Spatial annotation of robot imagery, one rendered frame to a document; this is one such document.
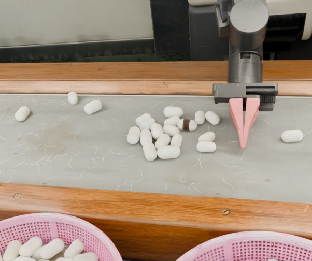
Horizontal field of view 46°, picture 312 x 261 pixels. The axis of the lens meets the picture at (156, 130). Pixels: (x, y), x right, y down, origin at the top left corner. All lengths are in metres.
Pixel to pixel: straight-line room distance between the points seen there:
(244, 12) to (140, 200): 0.32
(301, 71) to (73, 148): 0.48
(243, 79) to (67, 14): 2.30
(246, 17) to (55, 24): 2.39
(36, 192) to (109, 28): 2.28
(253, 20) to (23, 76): 0.56
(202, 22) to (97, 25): 1.43
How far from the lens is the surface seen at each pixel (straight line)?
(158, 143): 0.62
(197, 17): 1.47
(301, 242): 0.48
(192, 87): 0.78
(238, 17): 0.59
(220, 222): 0.49
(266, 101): 0.64
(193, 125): 0.66
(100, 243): 0.50
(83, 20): 2.81
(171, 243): 0.52
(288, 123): 0.70
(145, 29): 2.74
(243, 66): 0.63
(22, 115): 0.80
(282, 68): 0.83
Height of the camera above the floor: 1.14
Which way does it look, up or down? 36 degrees down
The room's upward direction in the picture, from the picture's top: 7 degrees counter-clockwise
